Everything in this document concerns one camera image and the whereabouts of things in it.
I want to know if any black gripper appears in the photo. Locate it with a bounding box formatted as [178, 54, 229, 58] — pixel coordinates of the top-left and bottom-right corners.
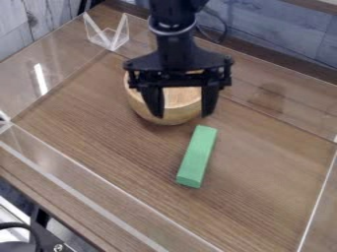
[125, 48, 234, 118]

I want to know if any green rectangular stick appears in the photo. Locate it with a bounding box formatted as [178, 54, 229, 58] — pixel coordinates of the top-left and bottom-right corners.
[177, 125, 217, 188]

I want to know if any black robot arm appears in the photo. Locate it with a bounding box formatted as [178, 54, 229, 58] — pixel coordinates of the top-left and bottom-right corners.
[125, 0, 233, 118]

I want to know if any wooden bowl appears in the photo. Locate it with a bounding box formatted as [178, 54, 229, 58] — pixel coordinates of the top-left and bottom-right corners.
[125, 74, 202, 126]

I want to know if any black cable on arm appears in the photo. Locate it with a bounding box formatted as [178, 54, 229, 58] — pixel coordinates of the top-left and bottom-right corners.
[196, 9, 229, 45]

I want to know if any clear acrylic corner bracket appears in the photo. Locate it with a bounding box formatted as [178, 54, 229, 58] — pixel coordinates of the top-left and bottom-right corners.
[83, 13, 129, 51]

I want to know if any black table frame bracket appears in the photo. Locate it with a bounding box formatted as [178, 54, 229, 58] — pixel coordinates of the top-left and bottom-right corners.
[31, 207, 86, 252]

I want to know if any black cable lower left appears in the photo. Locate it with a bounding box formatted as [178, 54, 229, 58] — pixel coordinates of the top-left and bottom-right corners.
[0, 221, 38, 252]

